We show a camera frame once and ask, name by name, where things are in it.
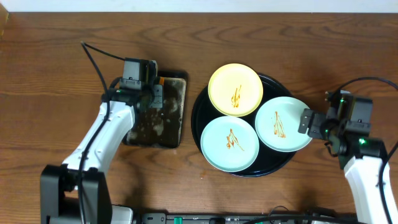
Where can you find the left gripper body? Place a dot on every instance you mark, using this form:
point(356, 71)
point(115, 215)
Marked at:
point(157, 96)

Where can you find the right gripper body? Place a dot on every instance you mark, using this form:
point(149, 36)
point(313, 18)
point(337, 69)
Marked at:
point(320, 127)

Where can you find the light green plate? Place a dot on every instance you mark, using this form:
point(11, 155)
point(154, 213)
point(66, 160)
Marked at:
point(277, 124)

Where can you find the yellow plate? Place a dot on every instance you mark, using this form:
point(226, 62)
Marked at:
point(235, 90)

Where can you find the light blue plate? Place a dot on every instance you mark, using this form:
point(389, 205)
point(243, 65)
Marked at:
point(229, 144)

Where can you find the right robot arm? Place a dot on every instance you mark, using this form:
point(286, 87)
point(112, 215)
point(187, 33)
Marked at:
point(345, 128)

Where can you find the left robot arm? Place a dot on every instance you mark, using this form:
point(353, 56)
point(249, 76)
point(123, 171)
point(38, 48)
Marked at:
point(76, 191)

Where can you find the black rectangular soapy tray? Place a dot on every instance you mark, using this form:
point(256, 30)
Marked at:
point(162, 127)

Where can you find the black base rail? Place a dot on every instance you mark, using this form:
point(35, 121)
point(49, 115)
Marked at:
point(162, 218)

